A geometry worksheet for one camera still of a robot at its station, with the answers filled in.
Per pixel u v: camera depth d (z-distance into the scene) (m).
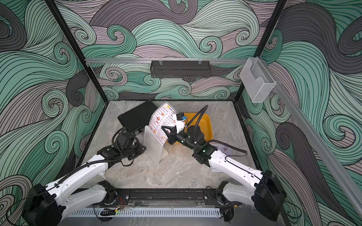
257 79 0.78
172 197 0.74
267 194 0.38
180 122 0.61
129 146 0.64
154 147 0.84
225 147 0.57
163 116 0.68
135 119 1.07
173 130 0.62
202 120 0.50
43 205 0.38
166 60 0.94
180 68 0.96
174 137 0.60
